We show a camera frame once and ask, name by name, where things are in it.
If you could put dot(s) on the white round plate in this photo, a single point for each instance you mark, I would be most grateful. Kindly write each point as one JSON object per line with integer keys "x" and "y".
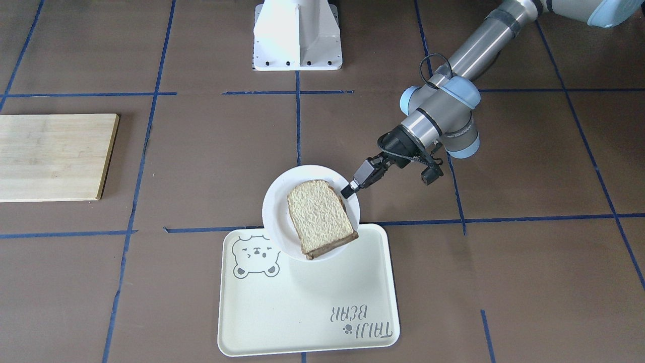
{"x": 276, "y": 217}

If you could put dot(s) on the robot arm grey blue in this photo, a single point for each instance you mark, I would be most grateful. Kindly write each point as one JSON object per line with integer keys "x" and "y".
{"x": 441, "y": 112}

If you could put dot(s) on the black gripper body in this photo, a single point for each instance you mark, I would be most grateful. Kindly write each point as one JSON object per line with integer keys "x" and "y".
{"x": 397, "y": 146}

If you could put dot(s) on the white pillar with base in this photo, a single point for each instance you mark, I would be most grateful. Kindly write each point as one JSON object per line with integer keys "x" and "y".
{"x": 297, "y": 36}

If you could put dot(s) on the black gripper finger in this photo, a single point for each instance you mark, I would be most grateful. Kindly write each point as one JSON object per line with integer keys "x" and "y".
{"x": 369, "y": 172}

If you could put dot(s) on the cream bear tray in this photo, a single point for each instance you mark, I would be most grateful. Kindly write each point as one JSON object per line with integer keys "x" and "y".
{"x": 271, "y": 303}

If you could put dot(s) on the wooden cutting board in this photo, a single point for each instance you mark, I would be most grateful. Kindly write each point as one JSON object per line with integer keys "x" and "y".
{"x": 56, "y": 157}

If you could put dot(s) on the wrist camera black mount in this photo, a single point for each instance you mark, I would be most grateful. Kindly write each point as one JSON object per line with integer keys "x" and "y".
{"x": 433, "y": 165}

